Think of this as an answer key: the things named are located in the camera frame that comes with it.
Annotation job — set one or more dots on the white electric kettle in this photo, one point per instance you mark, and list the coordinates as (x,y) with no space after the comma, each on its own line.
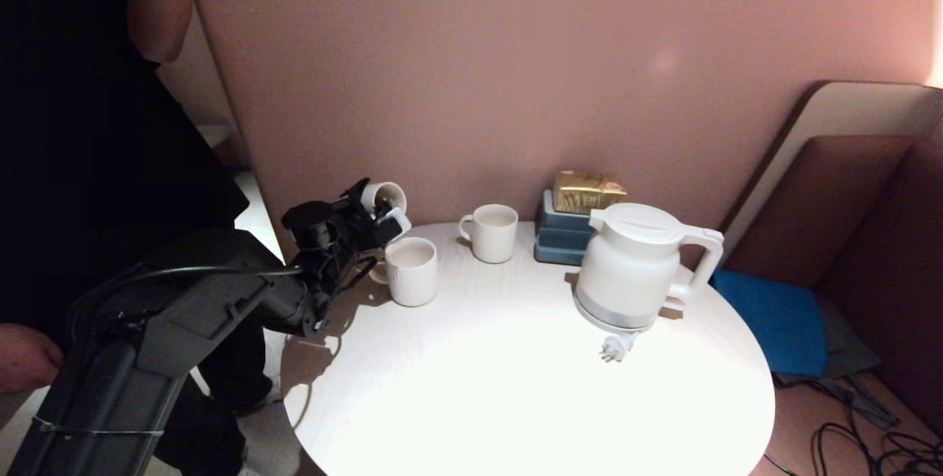
(626,270)

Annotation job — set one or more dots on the white bench side panel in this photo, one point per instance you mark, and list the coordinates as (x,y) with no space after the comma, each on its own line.
(847,111)

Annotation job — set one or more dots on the brown upholstered bench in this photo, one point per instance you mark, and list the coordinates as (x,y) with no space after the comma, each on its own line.
(884,240)

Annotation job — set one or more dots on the person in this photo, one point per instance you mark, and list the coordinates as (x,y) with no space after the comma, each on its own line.
(88,130)

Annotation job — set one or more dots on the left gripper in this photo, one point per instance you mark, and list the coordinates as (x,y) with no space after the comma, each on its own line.
(359,229)

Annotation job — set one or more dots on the grey cushion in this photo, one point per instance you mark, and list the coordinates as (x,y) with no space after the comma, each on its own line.
(847,347)

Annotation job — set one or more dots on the white ribbed mug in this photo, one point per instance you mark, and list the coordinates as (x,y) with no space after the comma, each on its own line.
(412,277)

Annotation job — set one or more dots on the white smooth mug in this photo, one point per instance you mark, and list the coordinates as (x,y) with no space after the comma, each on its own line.
(495,240)

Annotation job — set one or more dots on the white kettle plug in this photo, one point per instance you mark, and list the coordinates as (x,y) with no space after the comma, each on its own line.
(619,348)

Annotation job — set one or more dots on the blue cushion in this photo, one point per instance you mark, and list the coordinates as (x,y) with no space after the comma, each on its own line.
(773,321)

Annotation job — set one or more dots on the gold foil packet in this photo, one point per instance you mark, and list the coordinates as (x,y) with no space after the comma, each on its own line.
(588,192)

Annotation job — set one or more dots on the small white cup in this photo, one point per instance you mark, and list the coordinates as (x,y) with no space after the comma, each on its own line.
(388,194)

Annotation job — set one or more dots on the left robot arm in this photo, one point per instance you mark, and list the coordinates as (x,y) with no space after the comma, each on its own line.
(184,314)

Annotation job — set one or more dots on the blue-grey box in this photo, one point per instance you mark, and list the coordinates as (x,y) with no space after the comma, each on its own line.
(560,240)

